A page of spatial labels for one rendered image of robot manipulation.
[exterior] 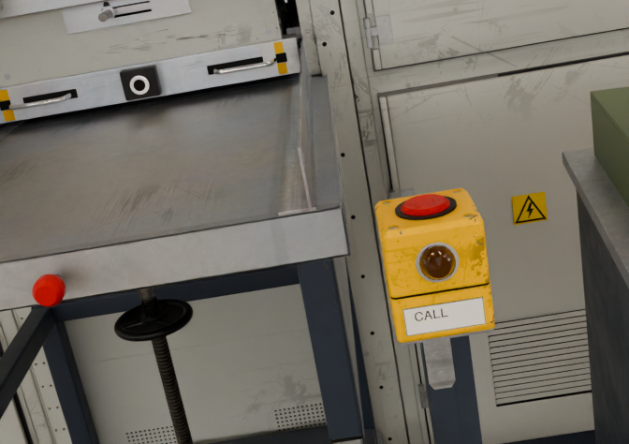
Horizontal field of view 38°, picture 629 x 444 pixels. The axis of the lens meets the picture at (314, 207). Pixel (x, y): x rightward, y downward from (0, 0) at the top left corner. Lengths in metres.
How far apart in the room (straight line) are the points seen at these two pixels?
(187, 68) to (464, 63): 0.48
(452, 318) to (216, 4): 0.94
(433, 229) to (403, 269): 0.04
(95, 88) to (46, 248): 0.63
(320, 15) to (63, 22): 0.43
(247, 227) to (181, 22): 0.68
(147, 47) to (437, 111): 0.51
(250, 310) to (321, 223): 0.81
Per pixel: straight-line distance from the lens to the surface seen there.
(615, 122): 1.13
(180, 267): 0.97
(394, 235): 0.71
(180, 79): 1.58
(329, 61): 1.59
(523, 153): 1.65
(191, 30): 1.57
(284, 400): 1.83
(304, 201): 0.96
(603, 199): 1.15
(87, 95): 1.61
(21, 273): 1.01
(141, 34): 1.58
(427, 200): 0.74
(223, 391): 1.83
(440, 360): 0.78
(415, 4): 1.57
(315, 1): 1.58
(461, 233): 0.71
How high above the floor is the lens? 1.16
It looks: 19 degrees down
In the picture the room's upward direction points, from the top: 10 degrees counter-clockwise
